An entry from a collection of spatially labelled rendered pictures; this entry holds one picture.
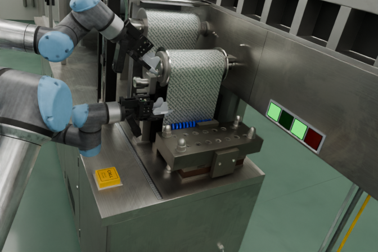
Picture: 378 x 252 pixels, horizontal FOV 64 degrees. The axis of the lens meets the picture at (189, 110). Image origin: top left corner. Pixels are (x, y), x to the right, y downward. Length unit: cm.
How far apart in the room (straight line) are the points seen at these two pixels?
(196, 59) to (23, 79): 63
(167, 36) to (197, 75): 25
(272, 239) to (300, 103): 143
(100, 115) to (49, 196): 142
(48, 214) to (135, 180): 123
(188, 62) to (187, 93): 12
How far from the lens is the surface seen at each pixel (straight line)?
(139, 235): 113
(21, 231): 222
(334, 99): 97
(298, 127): 106
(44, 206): 233
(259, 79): 118
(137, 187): 109
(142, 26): 130
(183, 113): 120
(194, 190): 111
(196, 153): 106
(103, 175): 109
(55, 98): 70
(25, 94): 71
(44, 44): 85
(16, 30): 89
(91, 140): 107
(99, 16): 95
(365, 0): 94
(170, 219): 113
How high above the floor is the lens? 164
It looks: 27 degrees down
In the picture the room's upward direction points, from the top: 10 degrees clockwise
